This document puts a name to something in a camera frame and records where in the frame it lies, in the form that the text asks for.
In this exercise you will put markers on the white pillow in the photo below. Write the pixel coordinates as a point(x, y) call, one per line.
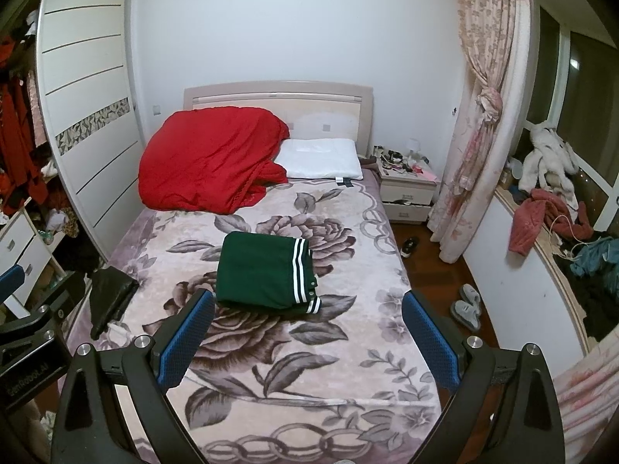
point(323, 158)

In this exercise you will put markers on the grey slipper far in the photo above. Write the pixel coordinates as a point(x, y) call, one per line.
point(470, 295)

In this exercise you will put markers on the black shoe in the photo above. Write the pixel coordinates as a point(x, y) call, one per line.
point(409, 247)

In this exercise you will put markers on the pink floral curtain left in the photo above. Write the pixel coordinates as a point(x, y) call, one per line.
point(495, 38)

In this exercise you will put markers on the pink floral curtain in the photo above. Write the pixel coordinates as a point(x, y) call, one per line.
point(587, 395)
point(495, 38)

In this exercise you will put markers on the green white varsity jacket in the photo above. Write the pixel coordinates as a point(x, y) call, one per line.
point(267, 273)

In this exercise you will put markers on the pink red garment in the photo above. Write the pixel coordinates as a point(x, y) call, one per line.
point(541, 209)

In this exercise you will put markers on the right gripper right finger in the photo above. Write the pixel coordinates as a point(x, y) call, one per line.
point(526, 427)

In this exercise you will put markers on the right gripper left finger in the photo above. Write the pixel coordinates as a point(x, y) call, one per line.
point(90, 426)

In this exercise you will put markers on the pink floral curtain right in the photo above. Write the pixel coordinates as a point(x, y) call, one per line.
point(587, 395)

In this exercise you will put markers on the grey slipper near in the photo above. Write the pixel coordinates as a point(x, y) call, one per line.
point(466, 315)

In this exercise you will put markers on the grey slipper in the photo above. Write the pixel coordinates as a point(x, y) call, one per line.
point(466, 315)
point(470, 295)

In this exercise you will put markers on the red duvet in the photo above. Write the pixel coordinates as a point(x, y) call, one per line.
point(213, 160)

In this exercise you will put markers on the white wardrobe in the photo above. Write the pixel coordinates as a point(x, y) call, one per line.
point(86, 101)

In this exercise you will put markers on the hanging red clothes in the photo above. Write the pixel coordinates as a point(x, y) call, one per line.
point(20, 177)

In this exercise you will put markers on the black garment on bed edge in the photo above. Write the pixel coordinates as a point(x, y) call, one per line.
point(112, 290)

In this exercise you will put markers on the teal garment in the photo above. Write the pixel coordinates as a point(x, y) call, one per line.
point(599, 258)

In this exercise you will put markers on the beige bed headboard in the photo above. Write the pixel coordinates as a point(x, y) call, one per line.
point(311, 109)

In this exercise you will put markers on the white drawer shelf unit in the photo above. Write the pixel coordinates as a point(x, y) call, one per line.
point(23, 245)

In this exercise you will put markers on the floral plush bed blanket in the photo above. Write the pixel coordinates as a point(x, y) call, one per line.
point(347, 383)

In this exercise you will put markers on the white bedside table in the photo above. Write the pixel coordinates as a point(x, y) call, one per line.
point(407, 185)

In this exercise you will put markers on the white plush garment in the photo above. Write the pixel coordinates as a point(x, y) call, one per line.
point(549, 166)

